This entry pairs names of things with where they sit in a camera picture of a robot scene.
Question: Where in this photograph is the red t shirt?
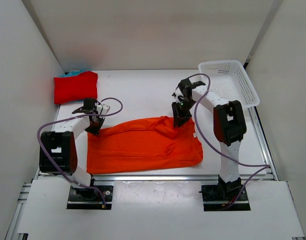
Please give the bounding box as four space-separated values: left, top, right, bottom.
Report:
53 71 98 105

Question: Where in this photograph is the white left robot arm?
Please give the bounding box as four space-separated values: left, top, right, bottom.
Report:
39 98 110 189

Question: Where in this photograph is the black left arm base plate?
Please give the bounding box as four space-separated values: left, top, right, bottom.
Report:
66 183 114 210

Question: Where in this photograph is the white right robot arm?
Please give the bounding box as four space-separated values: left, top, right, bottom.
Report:
171 77 247 196

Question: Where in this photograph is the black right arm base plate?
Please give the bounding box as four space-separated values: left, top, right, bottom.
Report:
199 184 251 212

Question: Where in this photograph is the white wire rack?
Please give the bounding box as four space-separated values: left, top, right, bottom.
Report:
198 60 260 109

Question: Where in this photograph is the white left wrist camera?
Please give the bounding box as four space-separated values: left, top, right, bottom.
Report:
97 104 111 115

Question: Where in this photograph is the orange t shirt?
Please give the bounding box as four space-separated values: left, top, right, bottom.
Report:
86 116 204 175

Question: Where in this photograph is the teal t shirt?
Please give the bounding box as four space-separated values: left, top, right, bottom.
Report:
58 70 85 78

